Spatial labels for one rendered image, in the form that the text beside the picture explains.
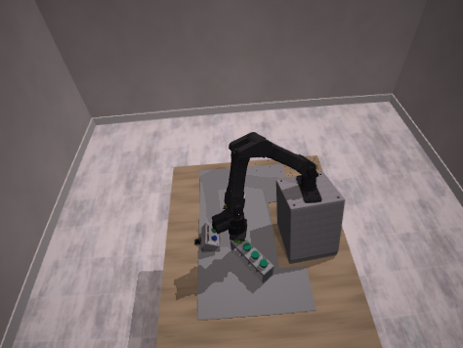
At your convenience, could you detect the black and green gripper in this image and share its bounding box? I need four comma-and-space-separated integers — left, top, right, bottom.
230, 219, 247, 243

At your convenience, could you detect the grey flat mat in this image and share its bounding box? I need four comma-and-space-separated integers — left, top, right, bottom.
197, 164, 316, 320

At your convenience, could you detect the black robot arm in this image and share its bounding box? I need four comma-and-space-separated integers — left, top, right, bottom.
212, 132, 322, 236

